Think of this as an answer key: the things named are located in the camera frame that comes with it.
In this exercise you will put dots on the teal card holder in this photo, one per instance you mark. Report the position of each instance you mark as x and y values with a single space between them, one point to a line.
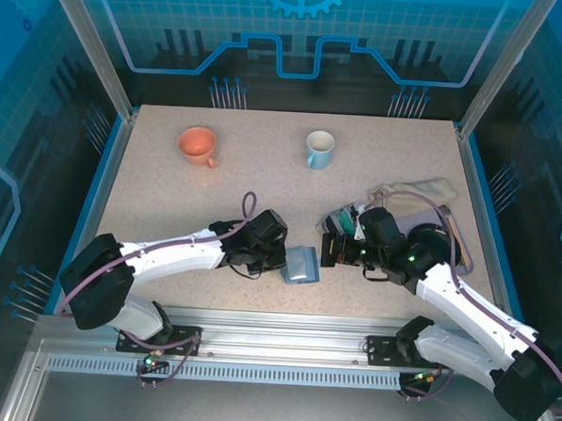
306 264

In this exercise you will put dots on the left small LED board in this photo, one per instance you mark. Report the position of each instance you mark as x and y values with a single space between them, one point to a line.
150 362

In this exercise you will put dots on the left aluminium frame post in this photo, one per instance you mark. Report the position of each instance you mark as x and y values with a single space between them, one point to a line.
96 50

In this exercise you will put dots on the aluminium front rail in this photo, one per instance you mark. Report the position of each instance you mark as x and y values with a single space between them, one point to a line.
279 338

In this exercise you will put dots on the beige cloth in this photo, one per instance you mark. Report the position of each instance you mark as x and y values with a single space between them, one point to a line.
423 192

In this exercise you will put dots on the light blue mug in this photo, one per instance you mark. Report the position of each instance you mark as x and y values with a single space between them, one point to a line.
320 144

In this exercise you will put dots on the aluminium side rail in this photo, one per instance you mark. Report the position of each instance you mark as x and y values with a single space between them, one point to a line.
109 187
478 206

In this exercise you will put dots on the left aluminium side rail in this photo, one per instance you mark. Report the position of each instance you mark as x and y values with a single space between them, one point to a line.
109 187

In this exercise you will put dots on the aluminium frame post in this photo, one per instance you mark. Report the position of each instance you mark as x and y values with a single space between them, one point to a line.
96 50
500 71

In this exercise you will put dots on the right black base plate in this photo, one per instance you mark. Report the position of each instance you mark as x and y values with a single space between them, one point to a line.
382 352

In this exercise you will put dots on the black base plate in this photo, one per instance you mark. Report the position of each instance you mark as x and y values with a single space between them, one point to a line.
382 352
184 342

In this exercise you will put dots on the right aluminium frame post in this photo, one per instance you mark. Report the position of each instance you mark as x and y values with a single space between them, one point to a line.
500 71

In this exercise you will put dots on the right small LED board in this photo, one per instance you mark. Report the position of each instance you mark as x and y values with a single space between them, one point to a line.
425 377

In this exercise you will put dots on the silver card with dark stripe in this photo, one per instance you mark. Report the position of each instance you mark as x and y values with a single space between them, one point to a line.
328 251

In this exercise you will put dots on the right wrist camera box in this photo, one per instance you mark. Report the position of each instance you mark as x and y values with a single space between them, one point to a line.
359 230

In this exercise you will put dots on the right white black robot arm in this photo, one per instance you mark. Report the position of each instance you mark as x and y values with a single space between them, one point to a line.
465 300

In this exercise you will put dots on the orange cup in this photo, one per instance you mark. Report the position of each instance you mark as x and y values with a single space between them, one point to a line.
197 142

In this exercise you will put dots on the metal bottom panel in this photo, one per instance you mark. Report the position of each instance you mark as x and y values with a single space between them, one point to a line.
270 408

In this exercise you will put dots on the green card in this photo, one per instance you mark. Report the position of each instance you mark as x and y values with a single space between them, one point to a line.
345 222

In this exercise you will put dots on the small led board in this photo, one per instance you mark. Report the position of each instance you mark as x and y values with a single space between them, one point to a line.
150 362
425 377

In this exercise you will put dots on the right aluminium side rail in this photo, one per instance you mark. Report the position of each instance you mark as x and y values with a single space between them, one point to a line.
478 206

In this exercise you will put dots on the black bowl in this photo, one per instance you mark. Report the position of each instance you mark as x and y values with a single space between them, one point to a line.
442 238

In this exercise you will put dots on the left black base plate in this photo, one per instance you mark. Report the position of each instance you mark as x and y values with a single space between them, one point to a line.
184 342

